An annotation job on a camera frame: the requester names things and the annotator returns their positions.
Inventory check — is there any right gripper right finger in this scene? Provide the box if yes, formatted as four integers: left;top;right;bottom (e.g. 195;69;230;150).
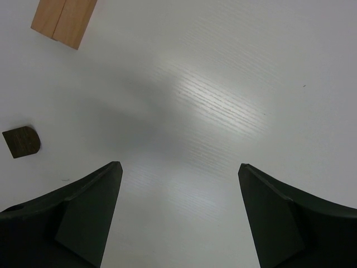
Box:
238;164;356;267

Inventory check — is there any small dark wood block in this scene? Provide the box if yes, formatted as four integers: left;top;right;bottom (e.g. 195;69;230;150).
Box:
2;126;41;159

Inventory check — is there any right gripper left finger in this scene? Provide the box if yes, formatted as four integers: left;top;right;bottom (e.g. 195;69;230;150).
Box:
1;161;123;267

